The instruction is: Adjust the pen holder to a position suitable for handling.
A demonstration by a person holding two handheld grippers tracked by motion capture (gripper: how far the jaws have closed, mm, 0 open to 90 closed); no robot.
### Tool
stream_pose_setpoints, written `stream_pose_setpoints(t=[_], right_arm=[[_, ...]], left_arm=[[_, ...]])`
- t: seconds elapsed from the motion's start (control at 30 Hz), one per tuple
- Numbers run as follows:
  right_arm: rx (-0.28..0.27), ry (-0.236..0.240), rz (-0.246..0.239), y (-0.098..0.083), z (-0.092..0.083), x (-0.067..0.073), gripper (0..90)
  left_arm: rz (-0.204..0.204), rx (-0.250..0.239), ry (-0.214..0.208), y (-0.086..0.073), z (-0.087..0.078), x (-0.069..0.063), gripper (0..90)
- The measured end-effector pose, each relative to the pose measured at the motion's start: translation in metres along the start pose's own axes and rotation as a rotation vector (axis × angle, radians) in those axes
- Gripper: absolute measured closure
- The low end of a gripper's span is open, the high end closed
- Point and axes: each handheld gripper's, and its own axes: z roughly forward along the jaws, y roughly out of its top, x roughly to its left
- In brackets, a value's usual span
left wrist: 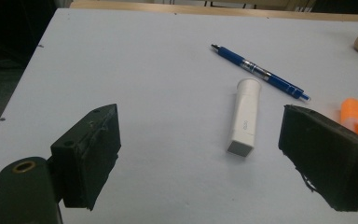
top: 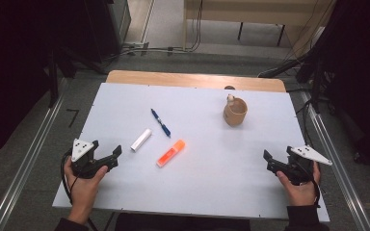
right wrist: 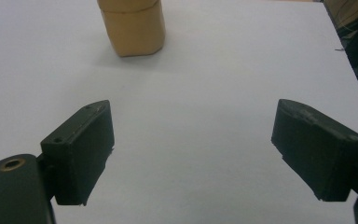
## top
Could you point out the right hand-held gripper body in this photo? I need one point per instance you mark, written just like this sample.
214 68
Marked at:
302 166

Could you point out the wooden cup with bear figure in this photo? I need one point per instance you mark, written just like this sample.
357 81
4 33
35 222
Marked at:
234 118

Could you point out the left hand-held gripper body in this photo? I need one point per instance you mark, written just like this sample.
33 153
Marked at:
82 150

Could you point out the dark cabinet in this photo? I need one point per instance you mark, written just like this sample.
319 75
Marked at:
109 25

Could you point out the person's lap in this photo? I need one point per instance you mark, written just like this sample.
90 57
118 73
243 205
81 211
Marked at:
179 223

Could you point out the person's left hand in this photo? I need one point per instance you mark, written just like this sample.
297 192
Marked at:
83 191

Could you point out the light wooden table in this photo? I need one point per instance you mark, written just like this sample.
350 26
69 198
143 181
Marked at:
189 79

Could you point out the person's right hand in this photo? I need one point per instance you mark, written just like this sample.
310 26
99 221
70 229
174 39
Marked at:
302 194

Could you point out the black curtain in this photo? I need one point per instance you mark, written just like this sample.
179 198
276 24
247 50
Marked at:
359 80
13 64

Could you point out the blue pen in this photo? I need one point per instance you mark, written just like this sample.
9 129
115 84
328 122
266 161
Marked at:
160 122

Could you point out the white cylindrical tube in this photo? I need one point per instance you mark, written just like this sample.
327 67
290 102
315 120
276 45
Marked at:
141 140

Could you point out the metal floor rail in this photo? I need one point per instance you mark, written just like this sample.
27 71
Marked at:
343 179
22 170

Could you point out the orange highlighter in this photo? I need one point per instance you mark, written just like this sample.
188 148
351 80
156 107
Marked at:
170 154

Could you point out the beige desk with black legs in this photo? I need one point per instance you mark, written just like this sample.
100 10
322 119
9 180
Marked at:
237 12

